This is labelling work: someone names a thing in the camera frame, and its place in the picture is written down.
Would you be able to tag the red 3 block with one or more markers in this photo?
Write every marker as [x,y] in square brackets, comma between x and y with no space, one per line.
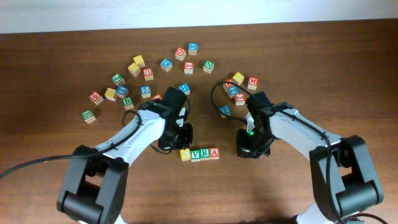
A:
[240,99]

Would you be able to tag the green N block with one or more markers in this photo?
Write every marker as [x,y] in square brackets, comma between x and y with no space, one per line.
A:
[208,66]

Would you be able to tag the yellow block lower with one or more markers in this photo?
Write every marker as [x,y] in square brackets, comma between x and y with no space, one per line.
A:
[134,69]

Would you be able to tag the red E block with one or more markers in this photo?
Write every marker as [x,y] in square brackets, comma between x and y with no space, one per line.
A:
[228,84]

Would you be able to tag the blue L block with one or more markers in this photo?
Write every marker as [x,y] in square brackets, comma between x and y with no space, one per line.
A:
[122,91]

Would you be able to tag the red Y block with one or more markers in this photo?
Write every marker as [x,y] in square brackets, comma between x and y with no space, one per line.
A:
[188,67]

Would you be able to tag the yellow C block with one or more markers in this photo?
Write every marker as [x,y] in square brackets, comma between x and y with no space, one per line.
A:
[185,154]

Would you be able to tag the red M block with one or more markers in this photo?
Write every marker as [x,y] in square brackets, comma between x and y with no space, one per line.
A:
[253,83]

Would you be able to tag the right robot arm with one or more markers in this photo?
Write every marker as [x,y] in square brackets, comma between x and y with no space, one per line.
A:
[344,180]

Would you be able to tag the blue 5 block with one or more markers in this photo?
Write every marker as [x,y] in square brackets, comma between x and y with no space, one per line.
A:
[145,91]

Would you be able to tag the blue T block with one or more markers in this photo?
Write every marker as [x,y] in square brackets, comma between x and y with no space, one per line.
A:
[232,91]

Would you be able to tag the yellow block near E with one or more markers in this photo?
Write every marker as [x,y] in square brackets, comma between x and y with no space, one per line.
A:
[238,78]

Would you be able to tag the green J block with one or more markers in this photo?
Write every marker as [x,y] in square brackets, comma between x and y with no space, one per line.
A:
[118,80]

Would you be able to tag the blue H block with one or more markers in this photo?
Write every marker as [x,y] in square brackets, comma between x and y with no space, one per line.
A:
[184,88]

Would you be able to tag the red K block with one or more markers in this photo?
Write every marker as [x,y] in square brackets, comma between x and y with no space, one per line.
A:
[157,97]

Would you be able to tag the red A block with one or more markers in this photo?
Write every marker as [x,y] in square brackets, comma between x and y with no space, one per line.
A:
[214,153]

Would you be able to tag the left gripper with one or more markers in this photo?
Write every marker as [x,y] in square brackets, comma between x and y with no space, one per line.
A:
[185,137]

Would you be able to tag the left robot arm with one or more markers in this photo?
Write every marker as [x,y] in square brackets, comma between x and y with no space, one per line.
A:
[94,187]

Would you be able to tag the blue D block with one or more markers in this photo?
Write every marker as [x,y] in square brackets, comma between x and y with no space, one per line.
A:
[166,65]

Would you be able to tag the yellow block left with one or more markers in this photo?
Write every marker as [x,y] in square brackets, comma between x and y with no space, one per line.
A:
[110,94]

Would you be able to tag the green B block centre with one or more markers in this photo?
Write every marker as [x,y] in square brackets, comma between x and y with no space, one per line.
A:
[128,103]

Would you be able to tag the blue P block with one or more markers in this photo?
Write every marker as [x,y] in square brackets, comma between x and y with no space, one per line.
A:
[225,111]

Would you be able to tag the green B block left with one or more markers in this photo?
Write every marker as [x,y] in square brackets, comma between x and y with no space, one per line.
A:
[88,116]

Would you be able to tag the red U block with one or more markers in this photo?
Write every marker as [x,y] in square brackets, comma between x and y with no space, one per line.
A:
[148,74]

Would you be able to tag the green b block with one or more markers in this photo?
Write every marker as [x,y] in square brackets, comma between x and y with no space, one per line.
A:
[88,116]
[128,103]

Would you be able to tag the green R block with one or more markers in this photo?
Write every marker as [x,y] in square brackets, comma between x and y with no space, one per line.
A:
[205,154]

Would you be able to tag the red 6 block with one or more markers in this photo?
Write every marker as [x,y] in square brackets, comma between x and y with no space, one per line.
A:
[96,98]

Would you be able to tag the yellow block upper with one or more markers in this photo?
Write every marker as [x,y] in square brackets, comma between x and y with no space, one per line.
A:
[139,61]

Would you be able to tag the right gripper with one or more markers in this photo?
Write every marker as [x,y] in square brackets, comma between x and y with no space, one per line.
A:
[246,147]

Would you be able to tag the green V block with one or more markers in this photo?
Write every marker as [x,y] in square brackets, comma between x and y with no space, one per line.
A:
[195,155]

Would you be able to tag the blue X block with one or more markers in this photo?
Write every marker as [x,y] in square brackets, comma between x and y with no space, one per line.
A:
[192,48]

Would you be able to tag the red Q block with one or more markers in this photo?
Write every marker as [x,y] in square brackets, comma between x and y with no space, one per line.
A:
[180,54]

